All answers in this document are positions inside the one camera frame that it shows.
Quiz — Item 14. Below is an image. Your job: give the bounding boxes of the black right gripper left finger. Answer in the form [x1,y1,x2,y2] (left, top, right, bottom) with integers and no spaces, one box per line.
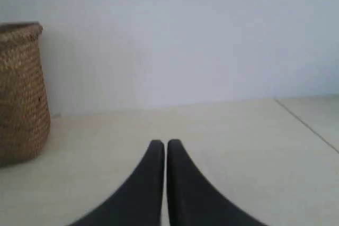
[72,140,165,225]

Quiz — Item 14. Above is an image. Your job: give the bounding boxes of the brown woven wicker basket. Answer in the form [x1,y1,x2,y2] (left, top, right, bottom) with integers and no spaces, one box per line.
[1,22,51,167]

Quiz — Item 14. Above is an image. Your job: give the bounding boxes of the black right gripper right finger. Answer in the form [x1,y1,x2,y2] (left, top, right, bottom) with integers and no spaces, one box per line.
[166,139,263,225]

